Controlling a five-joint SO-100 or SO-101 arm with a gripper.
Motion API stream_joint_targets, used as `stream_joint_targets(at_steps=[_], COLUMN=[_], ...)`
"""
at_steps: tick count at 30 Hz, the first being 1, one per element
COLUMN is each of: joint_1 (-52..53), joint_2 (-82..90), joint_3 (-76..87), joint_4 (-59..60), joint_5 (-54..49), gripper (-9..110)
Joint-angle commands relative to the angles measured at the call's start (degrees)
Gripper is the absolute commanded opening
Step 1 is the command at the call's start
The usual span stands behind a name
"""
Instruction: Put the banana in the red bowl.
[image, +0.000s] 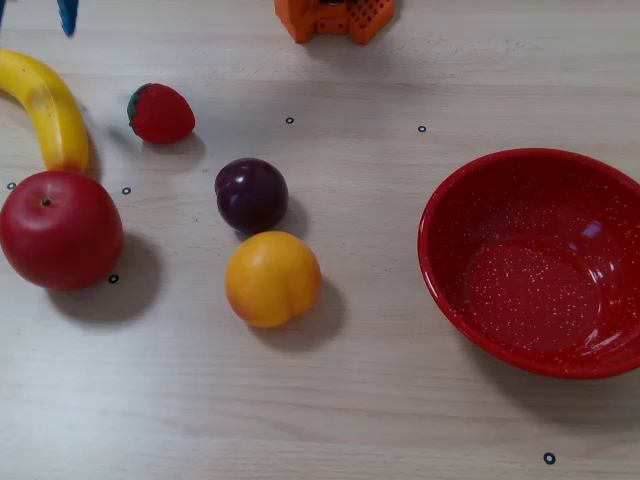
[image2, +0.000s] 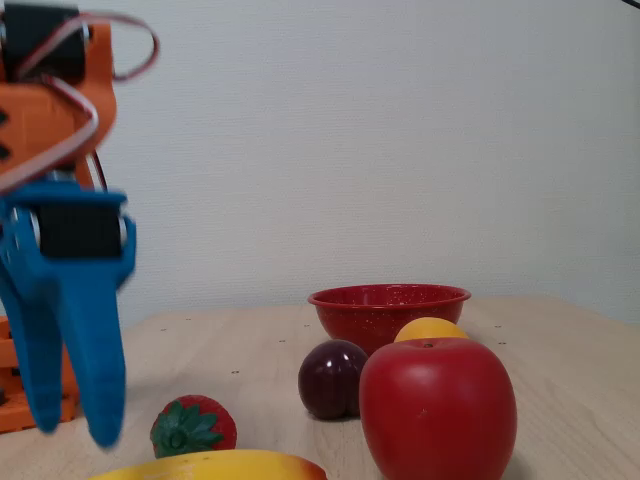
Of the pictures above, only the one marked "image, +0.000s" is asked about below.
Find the dark purple toy plum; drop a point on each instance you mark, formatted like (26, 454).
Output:
(251, 196)

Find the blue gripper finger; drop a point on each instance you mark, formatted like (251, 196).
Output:
(1, 12)
(67, 14)

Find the red speckled enamel bowl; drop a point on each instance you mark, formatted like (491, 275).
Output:
(535, 270)

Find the red toy apple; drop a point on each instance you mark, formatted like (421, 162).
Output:
(60, 235)

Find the yellow plastic banana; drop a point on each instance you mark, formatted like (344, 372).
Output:
(52, 107)

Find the orange yellow toy peach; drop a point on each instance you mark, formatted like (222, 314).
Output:
(272, 279)

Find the red toy strawberry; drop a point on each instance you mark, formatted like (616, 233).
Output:
(162, 114)

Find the orange robot arm base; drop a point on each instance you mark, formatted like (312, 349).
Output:
(332, 17)

